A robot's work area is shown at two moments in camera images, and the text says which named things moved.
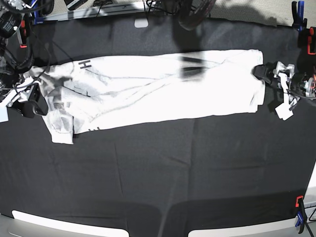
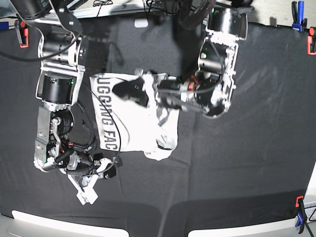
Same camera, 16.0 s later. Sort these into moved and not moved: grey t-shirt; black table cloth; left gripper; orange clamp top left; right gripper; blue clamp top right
Moved: left gripper; right gripper; grey t-shirt
Not moved: black table cloth; orange clamp top left; blue clamp top right
